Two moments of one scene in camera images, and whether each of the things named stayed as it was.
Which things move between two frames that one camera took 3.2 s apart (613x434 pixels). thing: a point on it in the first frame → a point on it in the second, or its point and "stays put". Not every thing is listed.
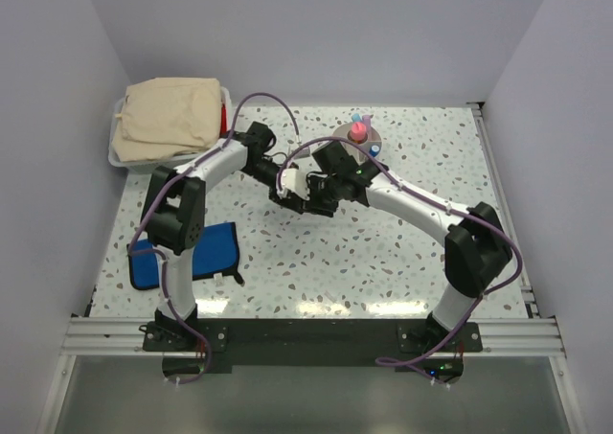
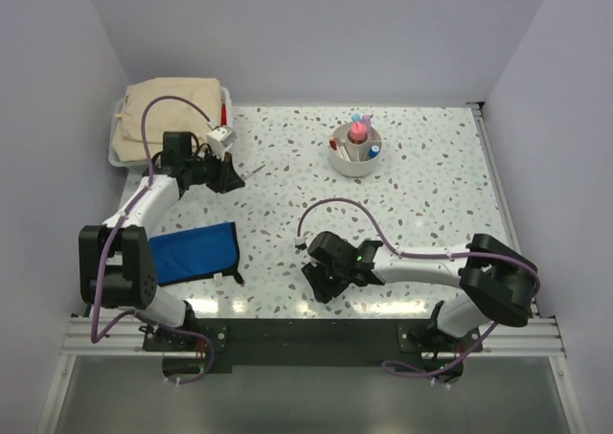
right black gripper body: (325, 195) → (329, 282)
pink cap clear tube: (357, 131) stays put
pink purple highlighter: (366, 119) stays put
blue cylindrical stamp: (374, 149) stays put
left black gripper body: (274, 194) → (211, 171)
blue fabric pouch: (215, 257) stays put
